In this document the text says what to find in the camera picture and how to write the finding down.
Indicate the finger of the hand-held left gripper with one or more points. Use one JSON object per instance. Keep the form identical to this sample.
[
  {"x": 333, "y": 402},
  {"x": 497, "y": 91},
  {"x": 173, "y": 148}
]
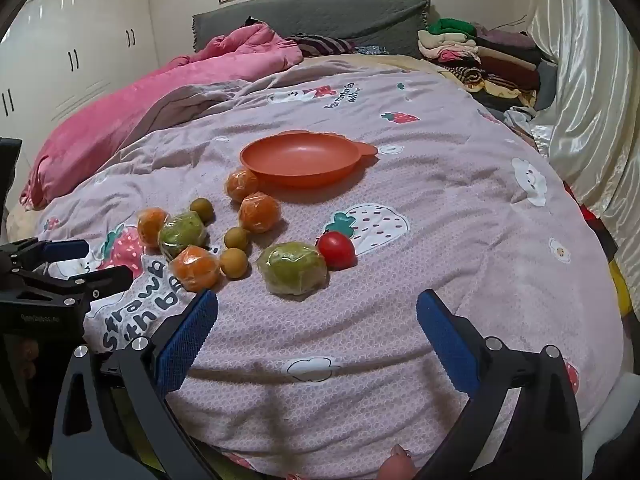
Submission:
[
  {"x": 110, "y": 278},
  {"x": 65, "y": 248}
]

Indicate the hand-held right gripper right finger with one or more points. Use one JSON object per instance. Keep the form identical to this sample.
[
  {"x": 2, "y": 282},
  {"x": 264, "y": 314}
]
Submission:
[{"x": 445, "y": 340}]

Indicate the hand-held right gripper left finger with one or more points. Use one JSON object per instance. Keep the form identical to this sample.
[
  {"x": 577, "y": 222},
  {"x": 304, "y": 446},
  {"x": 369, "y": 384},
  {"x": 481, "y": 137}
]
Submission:
[{"x": 187, "y": 332}]

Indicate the orange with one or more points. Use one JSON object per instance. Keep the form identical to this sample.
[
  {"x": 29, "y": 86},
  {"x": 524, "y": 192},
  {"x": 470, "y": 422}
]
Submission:
[
  {"x": 241, "y": 185},
  {"x": 194, "y": 267},
  {"x": 259, "y": 212},
  {"x": 150, "y": 225}
]

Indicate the brown longan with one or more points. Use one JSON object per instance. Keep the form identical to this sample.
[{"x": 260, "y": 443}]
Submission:
[
  {"x": 234, "y": 263},
  {"x": 202, "y": 210},
  {"x": 235, "y": 238}
]

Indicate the green pear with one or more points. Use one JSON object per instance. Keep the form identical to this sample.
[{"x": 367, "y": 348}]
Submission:
[
  {"x": 182, "y": 234},
  {"x": 291, "y": 267}
]

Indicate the red tomato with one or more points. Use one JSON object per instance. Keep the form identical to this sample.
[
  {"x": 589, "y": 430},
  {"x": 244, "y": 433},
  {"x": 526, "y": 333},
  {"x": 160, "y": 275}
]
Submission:
[{"x": 336, "y": 250}]

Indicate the orange plastic plate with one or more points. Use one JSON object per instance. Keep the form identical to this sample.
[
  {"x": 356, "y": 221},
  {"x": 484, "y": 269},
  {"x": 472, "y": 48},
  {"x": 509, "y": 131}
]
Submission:
[{"x": 300, "y": 160}]

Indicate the person's left hand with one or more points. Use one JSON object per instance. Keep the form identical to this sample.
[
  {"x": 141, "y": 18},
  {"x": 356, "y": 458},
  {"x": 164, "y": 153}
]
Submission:
[{"x": 27, "y": 357}]

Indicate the person's right hand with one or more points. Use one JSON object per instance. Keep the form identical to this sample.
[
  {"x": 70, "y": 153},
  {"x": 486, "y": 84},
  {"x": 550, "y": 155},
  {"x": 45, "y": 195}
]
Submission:
[{"x": 402, "y": 462}]

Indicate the pink strawberry printed blanket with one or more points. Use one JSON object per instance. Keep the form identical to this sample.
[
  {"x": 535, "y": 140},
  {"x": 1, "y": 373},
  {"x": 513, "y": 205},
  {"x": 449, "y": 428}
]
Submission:
[{"x": 425, "y": 200}]

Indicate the pink duvet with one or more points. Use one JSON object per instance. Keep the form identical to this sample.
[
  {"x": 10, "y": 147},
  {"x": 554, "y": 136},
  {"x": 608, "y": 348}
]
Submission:
[{"x": 125, "y": 105}]

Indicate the white wardrobe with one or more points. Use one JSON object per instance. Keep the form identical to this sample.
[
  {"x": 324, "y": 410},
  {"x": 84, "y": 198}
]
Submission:
[{"x": 75, "y": 20}]

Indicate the white plastic bag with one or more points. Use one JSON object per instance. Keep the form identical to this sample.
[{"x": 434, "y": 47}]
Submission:
[{"x": 520, "y": 116}]

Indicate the beige bed sheet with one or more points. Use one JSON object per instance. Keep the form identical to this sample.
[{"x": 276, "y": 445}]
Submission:
[{"x": 400, "y": 62}]

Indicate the stack of folded clothes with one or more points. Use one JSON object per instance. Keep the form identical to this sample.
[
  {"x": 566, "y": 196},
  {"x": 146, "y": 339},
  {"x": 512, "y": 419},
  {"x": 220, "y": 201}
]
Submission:
[{"x": 495, "y": 60}]

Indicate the white satin curtain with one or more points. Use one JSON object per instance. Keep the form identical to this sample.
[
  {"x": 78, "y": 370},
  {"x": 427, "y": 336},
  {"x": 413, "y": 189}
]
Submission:
[{"x": 585, "y": 85}]

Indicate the dark floral pillow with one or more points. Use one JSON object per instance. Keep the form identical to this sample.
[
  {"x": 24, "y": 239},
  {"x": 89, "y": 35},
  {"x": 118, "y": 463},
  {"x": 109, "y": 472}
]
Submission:
[{"x": 372, "y": 50}]

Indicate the dark striped cloth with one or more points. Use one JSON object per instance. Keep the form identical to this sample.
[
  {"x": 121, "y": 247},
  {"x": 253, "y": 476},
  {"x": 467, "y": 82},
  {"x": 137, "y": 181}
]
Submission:
[{"x": 322, "y": 45}]

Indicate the grey quilted headboard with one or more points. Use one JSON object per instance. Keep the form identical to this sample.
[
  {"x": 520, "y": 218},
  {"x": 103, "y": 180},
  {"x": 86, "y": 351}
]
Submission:
[{"x": 325, "y": 20}]

